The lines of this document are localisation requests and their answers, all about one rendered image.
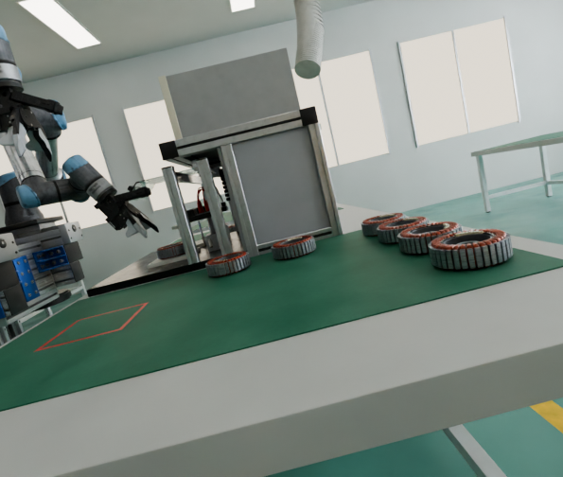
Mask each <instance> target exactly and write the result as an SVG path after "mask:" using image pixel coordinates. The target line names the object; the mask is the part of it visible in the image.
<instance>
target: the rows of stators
mask: <svg viewBox="0 0 563 477"><path fill-rule="evenodd" d="M361 229H362V232H363V234H364V235H366V236H368V237H374V236H378V241H380V242H382V243H386V244H387V243H388V244H390V243H391V244H393V243H394V244H397V243H399V247H400V251H401V252H404V253H406V254H412V255H414V254H416V255H423V254H425V255H426V254H427V253H430V258H431V264H432V265H433V266H435V267H438V268H442V269H447V270H453V271H455V270H458V271H462V270H463V269H464V270H465V271H467V270H468V269H469V268H470V270H475V269H476V267H477V269H481V268H482V267H484V268H487V267H488V266H494V265H498V264H500V263H503V262H504V261H506V260H507V259H509V258H510V257H511V256H512V255H513V249H512V242H511V237H510V234H509V233H507V232H504V231H502V230H498V229H488V228H486V229H480V230H479V229H475V230H471V229H470V230H468V231H467V230H464V231H463V230H462V225H461V224H460V223H457V222H453V221H440V222H432V223H430V221H429V219H428V218H425V217H409V218H406V215H405V214H402V213H392V214H391V213H390V214H386V215H384V214H383V215H379V216H376V217H372V218H369V219H366V220H364V221H363V222H362V223H361Z"/></svg>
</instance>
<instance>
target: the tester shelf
mask: <svg viewBox="0 0 563 477"><path fill-rule="evenodd" d="M318 122H319V121H318V117H317V113H316V109H315V106H312V107H308V108H305V109H301V110H297V111H293V112H289V113H285V114H282V115H275V116H270V117H266V118H262V119H258V120H255V121H251V122H247V123H243V124H239V125H235V126H231V127H227V128H223V129H219V130H215V131H212V132H205V133H200V134H196V135H192V136H188V137H185V138H181V139H177V140H172V141H168V142H165V143H161V144H158V145H159V149H160V152H161V154H162V158H163V161H168V162H170V163H174V164H177V165H180V166H184V167H187V168H193V166H192V161H193V160H197V159H201V158H204V157H207V158H208V161H209V165H210V167H212V168H221V163H220V157H219V153H218V150H217V148H220V147H221V146H226V145H229V144H231V145H232V144H236V143H239V142H243V141H247V140H251V139H255V138H258V137H262V136H266V135H271V134H275V133H281V132H285V131H289V130H293V129H297V128H301V127H305V126H307V125H310V124H315V123H318Z"/></svg>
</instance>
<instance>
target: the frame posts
mask: <svg viewBox="0 0 563 477"><path fill-rule="evenodd" d="M196 161H197V165H198V168H199V172H200V177H201V178H202V185H201V187H203V188H204V192H203V196H204V198H205V200H206V199H207V202H208V206H209V209H210V213H211V219H212V222H213V225H214V228H215V230H216V234H217V238H218V241H219V245H220V250H221V254H222V255H227V254H230V253H233V249H232V245H231V242H230V239H229V235H228V232H227V228H226V224H225V220H224V217H223V214H222V210H221V206H220V200H219V196H218V193H217V190H216V186H215V182H214V179H213V175H212V171H211V167H210V165H209V161H208V158H207V157H204V158H201V159H197V160H196ZM161 170H162V172H163V176H164V179H165V183H166V186H167V192H168V196H169V198H170V202H171V205H172V209H173V212H174V216H175V219H176V221H177V225H178V228H179V232H180V235H181V239H182V242H183V246H184V248H185V254H186V258H187V261H188V265H190V264H193V263H198V262H200V261H201V260H200V257H199V253H198V250H197V246H196V242H195V239H194V236H193V233H192V229H191V226H190V222H189V219H188V216H187V213H186V209H185V203H184V199H183V196H182V192H181V189H180V186H179V183H178V179H177V176H176V172H175V169H174V166H169V167H165V168H161ZM228 203H229V205H230V209H231V213H232V217H233V221H234V224H235V227H236V231H238V225H237V221H236V218H235V214H234V210H233V206H232V203H231V202H229V201H228Z"/></svg>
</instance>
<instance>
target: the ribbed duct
mask: <svg viewBox="0 0 563 477"><path fill-rule="evenodd" d="M293 4H294V8H295V13H296V25H297V50H296V58H295V66H294V71H295V73H296V75H297V76H299V77H300V78H302V79H306V80H310V79H314V78H316V77H318V76H319V74H320V72H321V64H322V55H323V44H324V33H325V32H324V24H323V18H322V13H321V8H320V2H319V0H293Z"/></svg>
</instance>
